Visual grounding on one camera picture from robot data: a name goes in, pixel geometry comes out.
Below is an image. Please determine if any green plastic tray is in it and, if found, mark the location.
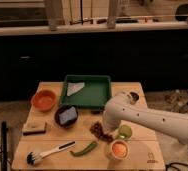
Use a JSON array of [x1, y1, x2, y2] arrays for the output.
[[59, 75, 112, 110]]

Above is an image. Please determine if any orange bowl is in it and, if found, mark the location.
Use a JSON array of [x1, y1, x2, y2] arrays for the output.
[[31, 90, 56, 112]]

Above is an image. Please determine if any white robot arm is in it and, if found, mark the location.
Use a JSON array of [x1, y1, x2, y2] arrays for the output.
[[103, 92, 188, 144]]

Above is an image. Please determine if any white dish brush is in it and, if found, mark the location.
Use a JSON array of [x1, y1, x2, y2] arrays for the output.
[[26, 141, 76, 165]]

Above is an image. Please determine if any green chili pepper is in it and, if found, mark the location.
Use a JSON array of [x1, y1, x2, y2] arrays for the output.
[[70, 141, 98, 157]]

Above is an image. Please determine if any wooden block eraser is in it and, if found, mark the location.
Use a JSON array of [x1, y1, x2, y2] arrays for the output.
[[22, 122, 47, 136]]

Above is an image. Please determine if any dark bowl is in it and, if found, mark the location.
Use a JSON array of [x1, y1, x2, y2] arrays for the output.
[[54, 106, 78, 128]]

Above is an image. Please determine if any black stand pole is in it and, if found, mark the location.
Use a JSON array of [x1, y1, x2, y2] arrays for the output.
[[1, 121, 8, 171]]

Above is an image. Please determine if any brown grape bunch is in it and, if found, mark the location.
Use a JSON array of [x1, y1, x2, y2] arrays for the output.
[[90, 122, 113, 143]]

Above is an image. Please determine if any orange-filled white cup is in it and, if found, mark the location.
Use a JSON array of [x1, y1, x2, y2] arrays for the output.
[[105, 139, 129, 160]]

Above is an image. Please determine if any spice bottle rack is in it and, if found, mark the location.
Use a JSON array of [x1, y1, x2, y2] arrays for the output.
[[165, 90, 188, 114]]

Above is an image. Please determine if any blue sponge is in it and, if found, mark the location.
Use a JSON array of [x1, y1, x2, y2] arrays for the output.
[[59, 107, 77, 125]]

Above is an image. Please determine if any metal cup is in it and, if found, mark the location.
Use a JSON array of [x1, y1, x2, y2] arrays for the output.
[[129, 92, 139, 104]]

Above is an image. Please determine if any white cloth piece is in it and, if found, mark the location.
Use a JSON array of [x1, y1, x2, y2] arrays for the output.
[[67, 82, 85, 96]]

